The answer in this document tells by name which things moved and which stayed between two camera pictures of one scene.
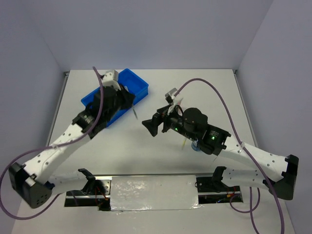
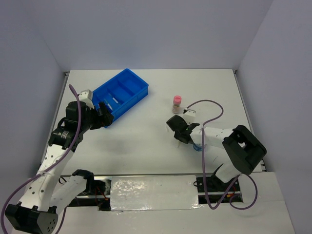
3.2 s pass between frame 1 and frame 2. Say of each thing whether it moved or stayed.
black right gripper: moved
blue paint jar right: stayed
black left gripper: moved
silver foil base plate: stayed
